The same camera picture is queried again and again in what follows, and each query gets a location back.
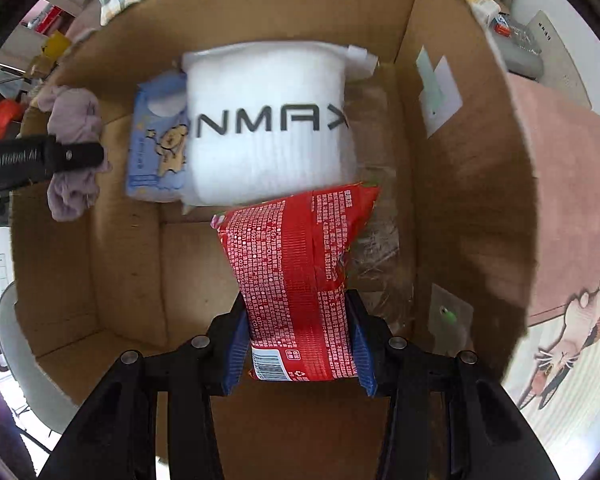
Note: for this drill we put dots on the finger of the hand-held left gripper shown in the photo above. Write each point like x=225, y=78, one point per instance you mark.
x=77, y=156

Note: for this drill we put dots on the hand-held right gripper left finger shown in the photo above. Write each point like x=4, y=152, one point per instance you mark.
x=236, y=355

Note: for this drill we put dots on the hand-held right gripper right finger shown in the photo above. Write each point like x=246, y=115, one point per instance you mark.
x=364, y=360

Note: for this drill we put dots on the mauve cloth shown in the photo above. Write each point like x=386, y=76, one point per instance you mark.
x=72, y=160

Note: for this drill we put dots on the blue tissue pack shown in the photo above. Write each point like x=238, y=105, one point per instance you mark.
x=155, y=145

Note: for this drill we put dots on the red snack packet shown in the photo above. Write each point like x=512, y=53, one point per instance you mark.
x=290, y=280

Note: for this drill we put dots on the cardboard box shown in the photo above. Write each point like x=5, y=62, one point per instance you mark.
x=130, y=260

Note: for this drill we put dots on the white sock pack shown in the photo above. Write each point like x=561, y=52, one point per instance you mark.
x=265, y=125

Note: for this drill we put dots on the yellow bag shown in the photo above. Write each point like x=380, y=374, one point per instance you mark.
x=56, y=45

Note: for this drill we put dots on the pink printed rug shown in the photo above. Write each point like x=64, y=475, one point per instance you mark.
x=570, y=220

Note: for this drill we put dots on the white paper sheet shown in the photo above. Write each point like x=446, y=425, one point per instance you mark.
x=562, y=60

